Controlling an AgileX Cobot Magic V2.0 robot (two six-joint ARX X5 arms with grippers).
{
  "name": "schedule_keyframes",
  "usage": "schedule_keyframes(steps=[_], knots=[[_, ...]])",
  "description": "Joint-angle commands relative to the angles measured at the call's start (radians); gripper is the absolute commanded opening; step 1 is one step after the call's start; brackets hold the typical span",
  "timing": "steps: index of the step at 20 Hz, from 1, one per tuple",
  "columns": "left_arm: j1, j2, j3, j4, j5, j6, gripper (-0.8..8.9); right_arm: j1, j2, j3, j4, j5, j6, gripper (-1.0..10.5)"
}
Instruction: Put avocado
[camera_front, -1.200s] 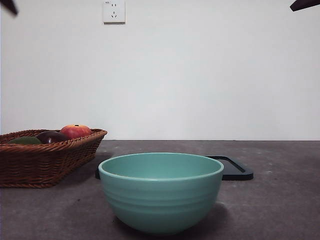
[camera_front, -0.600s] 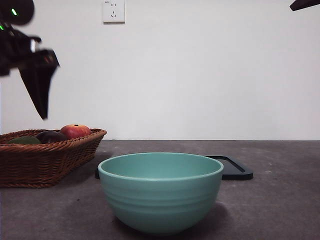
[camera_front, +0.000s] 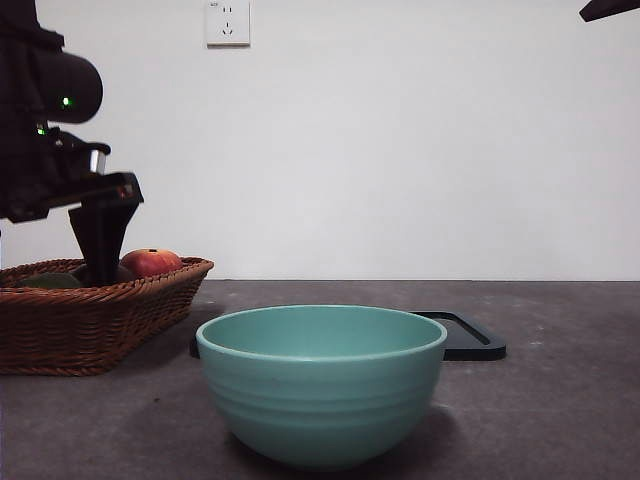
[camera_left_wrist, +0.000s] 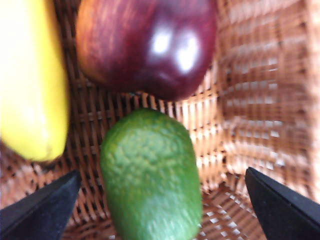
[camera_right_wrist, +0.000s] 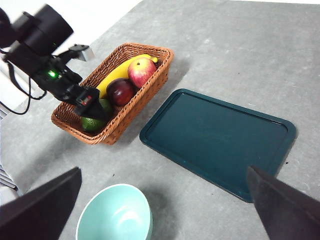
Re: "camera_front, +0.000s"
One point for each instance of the green avocado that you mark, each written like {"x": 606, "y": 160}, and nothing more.
{"x": 47, "y": 281}

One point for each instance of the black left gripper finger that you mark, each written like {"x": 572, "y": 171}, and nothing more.
{"x": 124, "y": 220}
{"x": 97, "y": 245}

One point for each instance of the red apple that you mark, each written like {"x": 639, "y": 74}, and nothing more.
{"x": 155, "y": 262}

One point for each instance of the teal ribbed bowl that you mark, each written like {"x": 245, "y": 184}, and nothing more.
{"x": 320, "y": 405}

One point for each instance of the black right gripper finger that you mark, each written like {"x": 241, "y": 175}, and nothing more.
{"x": 610, "y": 9}

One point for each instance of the dark purple apple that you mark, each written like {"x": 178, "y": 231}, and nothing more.
{"x": 127, "y": 274}

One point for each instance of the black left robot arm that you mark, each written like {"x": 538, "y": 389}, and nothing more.
{"x": 45, "y": 75}

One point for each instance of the brown wicker basket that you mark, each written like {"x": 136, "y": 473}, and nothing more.
{"x": 75, "y": 330}

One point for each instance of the white wall socket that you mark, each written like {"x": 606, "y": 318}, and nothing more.
{"x": 228, "y": 25}

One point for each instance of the black rectangular tray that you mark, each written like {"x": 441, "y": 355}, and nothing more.
{"x": 475, "y": 352}

